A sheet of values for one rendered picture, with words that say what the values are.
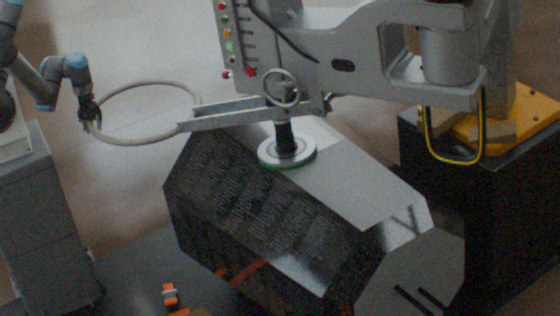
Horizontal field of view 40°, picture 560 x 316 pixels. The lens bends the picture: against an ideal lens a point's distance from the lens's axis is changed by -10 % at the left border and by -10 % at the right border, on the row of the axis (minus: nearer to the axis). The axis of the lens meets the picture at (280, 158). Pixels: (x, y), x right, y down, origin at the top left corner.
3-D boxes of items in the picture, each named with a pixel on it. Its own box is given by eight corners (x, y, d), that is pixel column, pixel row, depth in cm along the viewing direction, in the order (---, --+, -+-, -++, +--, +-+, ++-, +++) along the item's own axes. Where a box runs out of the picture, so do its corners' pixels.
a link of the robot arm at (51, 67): (35, 78, 316) (59, 78, 312) (42, 52, 319) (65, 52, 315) (45, 86, 325) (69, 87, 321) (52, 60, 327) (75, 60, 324)
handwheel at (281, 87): (316, 98, 277) (310, 58, 269) (303, 113, 270) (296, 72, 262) (277, 93, 284) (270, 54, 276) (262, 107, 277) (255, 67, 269)
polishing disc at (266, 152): (297, 171, 294) (297, 168, 293) (246, 160, 305) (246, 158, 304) (326, 140, 309) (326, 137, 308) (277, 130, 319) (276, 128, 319)
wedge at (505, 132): (515, 130, 310) (515, 119, 308) (516, 144, 302) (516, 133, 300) (468, 130, 316) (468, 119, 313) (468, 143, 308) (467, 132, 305)
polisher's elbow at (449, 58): (430, 57, 265) (424, 3, 254) (484, 62, 257) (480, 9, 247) (415, 84, 251) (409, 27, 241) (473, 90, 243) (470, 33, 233)
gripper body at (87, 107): (79, 124, 326) (73, 99, 320) (82, 112, 333) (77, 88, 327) (95, 121, 326) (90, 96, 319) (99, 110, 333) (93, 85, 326)
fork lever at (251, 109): (350, 90, 290) (345, 77, 288) (327, 118, 276) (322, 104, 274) (202, 112, 331) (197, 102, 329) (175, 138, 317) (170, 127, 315)
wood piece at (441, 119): (447, 109, 330) (446, 99, 328) (465, 117, 324) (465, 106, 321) (417, 130, 321) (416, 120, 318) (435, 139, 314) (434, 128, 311)
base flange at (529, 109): (489, 74, 358) (489, 65, 356) (566, 114, 322) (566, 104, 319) (412, 114, 339) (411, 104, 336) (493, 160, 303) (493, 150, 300)
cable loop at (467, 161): (487, 167, 269) (486, 84, 251) (485, 172, 266) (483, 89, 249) (426, 157, 279) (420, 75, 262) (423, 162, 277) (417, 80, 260)
